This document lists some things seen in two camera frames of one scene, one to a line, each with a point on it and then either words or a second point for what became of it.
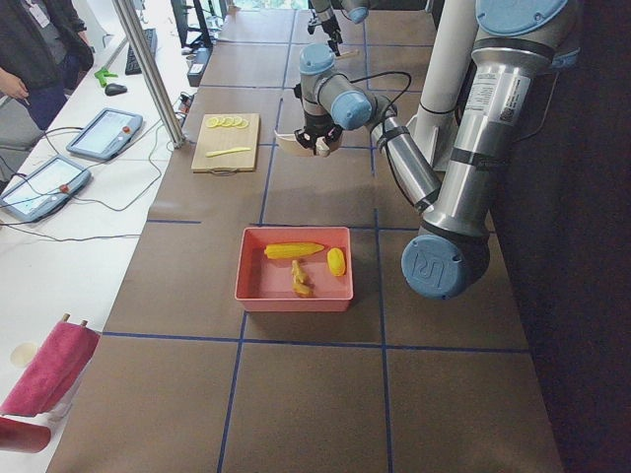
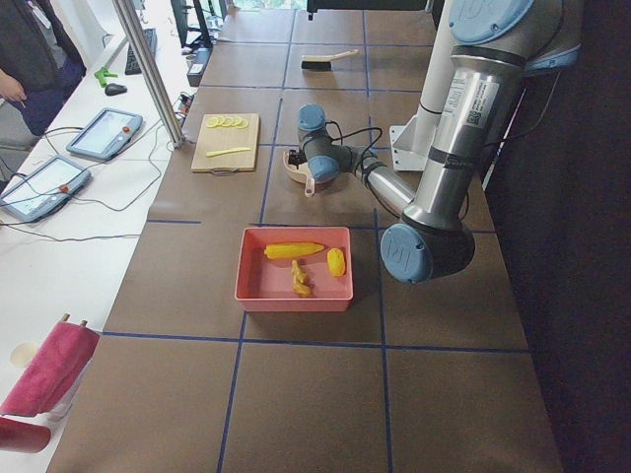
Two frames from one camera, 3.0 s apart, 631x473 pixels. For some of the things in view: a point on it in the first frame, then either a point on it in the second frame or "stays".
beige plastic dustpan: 291,142 → 301,173
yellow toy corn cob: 286,250 stays
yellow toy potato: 336,262 stays
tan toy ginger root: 302,287 stays
